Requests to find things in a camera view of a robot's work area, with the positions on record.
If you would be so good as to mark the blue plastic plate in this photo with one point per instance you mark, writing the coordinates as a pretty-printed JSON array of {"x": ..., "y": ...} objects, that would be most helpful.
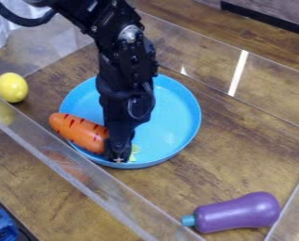
[{"x": 163, "y": 136}]

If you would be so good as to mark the blue plastic crate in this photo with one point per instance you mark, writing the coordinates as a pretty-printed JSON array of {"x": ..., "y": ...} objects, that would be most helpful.
[{"x": 9, "y": 229}]

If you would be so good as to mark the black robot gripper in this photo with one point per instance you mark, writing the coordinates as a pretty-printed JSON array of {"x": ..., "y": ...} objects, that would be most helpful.
[{"x": 127, "y": 108}]

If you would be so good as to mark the yellow toy lemon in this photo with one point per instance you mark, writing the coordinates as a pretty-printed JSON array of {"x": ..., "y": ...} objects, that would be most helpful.
[{"x": 14, "y": 87}]

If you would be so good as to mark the orange toy carrot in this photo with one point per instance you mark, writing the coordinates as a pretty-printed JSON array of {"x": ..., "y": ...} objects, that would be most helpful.
[{"x": 85, "y": 133}]

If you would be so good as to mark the purple toy eggplant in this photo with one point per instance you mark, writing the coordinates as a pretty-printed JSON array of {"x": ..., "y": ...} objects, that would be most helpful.
[{"x": 253, "y": 211}]

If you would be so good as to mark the clear acrylic barrier wall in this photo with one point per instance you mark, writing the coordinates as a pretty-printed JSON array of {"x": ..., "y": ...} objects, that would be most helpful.
[{"x": 138, "y": 213}]

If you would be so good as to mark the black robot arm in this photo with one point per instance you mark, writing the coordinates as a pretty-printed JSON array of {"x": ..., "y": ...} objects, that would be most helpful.
[{"x": 127, "y": 65}]

